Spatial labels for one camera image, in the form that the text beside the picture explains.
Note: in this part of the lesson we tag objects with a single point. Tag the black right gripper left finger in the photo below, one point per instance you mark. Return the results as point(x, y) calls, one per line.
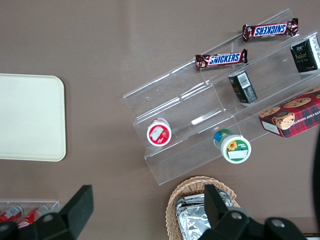
point(80, 207)

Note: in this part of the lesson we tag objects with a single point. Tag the red lid yogurt cup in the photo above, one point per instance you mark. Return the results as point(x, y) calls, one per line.
point(159, 132)

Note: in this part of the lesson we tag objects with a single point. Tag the red cola bottle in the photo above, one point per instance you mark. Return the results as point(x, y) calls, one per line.
point(32, 216)
point(11, 212)

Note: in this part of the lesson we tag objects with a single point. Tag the small black box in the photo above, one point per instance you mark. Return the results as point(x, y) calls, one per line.
point(306, 55)
point(243, 87)

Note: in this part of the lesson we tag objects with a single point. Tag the Snickers chocolate bar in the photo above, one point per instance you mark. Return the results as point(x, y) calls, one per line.
point(271, 30)
point(222, 59)

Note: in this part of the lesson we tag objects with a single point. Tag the clear acrylic stepped shelf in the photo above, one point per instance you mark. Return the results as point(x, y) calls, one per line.
point(195, 100)

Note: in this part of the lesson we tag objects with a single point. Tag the silver foil container stack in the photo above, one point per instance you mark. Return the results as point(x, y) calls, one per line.
point(192, 220)

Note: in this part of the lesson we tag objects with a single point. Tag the beige plastic tray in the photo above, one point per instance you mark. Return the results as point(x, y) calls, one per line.
point(30, 117)

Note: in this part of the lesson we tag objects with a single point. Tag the clear acrylic bottle rack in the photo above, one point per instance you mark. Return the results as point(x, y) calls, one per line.
point(53, 203)

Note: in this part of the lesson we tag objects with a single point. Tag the oval tan wicker basket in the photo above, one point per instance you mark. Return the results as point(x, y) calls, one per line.
point(175, 200)

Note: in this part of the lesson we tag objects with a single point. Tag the red tartan cookie box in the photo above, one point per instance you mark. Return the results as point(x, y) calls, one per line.
point(292, 117)

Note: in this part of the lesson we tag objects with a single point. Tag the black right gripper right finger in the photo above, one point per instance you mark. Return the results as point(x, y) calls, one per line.
point(217, 212)

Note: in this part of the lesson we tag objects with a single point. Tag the green lid yogurt cup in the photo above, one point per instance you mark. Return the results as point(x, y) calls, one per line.
point(235, 147)

